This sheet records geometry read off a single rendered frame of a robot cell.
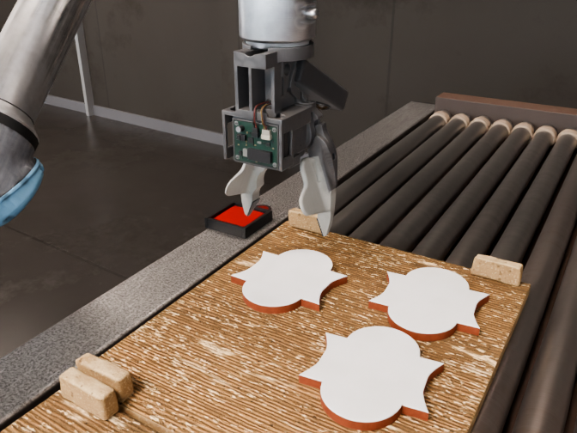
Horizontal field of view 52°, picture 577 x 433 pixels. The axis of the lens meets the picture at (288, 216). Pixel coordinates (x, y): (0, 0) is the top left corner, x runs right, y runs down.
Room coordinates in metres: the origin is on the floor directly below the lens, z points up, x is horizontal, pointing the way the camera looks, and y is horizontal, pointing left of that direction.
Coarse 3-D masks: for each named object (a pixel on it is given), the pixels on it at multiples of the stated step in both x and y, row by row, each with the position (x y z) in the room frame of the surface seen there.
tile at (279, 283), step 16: (272, 256) 0.67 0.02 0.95; (288, 256) 0.67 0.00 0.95; (304, 256) 0.67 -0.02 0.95; (320, 256) 0.67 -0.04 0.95; (240, 272) 0.63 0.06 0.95; (256, 272) 0.63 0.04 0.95; (272, 272) 0.63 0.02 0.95; (288, 272) 0.63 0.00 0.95; (304, 272) 0.63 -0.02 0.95; (320, 272) 0.63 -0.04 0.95; (336, 272) 0.63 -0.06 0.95; (256, 288) 0.59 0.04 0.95; (272, 288) 0.59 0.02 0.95; (288, 288) 0.59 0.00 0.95; (304, 288) 0.59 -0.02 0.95; (320, 288) 0.59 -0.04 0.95; (256, 304) 0.56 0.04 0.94; (272, 304) 0.56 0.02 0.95; (288, 304) 0.56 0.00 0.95; (304, 304) 0.57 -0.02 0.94
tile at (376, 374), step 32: (352, 352) 0.47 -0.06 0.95; (384, 352) 0.47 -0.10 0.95; (416, 352) 0.47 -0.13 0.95; (320, 384) 0.43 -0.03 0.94; (352, 384) 0.43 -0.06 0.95; (384, 384) 0.43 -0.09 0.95; (416, 384) 0.43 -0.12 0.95; (352, 416) 0.39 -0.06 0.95; (384, 416) 0.39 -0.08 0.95; (416, 416) 0.40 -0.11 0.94
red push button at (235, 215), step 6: (228, 210) 0.85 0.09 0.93; (234, 210) 0.85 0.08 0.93; (240, 210) 0.85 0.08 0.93; (252, 210) 0.85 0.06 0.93; (216, 216) 0.83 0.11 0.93; (222, 216) 0.83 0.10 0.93; (228, 216) 0.83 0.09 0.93; (234, 216) 0.83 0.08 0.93; (240, 216) 0.83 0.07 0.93; (246, 216) 0.83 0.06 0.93; (252, 216) 0.83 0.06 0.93; (258, 216) 0.83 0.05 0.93; (228, 222) 0.81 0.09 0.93; (234, 222) 0.81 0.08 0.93; (240, 222) 0.81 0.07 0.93; (246, 222) 0.81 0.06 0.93
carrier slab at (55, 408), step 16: (48, 400) 0.42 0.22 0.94; (64, 400) 0.42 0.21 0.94; (32, 416) 0.40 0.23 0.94; (48, 416) 0.40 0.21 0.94; (64, 416) 0.40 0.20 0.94; (80, 416) 0.40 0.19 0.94; (112, 416) 0.40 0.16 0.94; (128, 416) 0.40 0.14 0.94; (0, 432) 0.38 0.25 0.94; (16, 432) 0.38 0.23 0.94; (32, 432) 0.38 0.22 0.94; (48, 432) 0.38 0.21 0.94; (64, 432) 0.38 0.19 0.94; (80, 432) 0.38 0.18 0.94; (96, 432) 0.38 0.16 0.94; (112, 432) 0.38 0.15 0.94; (128, 432) 0.38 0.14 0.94; (144, 432) 0.38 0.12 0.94
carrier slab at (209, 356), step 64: (256, 256) 0.69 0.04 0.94; (384, 256) 0.69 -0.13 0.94; (192, 320) 0.54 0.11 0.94; (256, 320) 0.54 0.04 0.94; (320, 320) 0.54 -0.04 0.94; (384, 320) 0.54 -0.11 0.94; (512, 320) 0.54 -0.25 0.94; (192, 384) 0.44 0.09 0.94; (256, 384) 0.44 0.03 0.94; (448, 384) 0.44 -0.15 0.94
